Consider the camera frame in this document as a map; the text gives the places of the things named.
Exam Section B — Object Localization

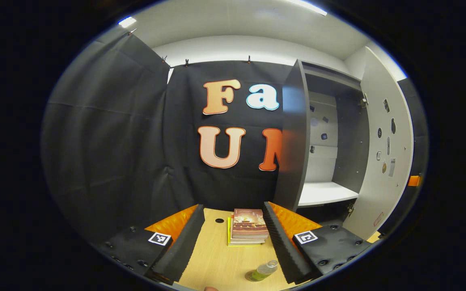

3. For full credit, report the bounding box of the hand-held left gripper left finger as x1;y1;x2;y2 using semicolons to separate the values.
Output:
95;204;206;285

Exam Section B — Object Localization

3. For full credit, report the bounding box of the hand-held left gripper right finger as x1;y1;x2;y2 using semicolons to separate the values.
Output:
262;201;375;284

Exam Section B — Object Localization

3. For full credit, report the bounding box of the clear green bottle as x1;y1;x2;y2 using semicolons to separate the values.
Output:
249;260;279;282

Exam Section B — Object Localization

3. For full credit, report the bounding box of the beige cabinet door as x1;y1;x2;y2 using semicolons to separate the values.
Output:
342;46;415;240

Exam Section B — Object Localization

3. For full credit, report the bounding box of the dark grey cabinet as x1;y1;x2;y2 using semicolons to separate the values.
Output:
273;59;370;221

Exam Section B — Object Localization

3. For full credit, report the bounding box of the white cabinet shelf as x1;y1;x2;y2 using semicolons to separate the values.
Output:
298;181;360;207

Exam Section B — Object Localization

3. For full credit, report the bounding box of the yellow book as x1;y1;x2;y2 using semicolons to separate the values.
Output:
227;217;266;247

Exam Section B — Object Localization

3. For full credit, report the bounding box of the black backdrop cloth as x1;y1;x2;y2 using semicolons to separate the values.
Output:
41;30;430;247

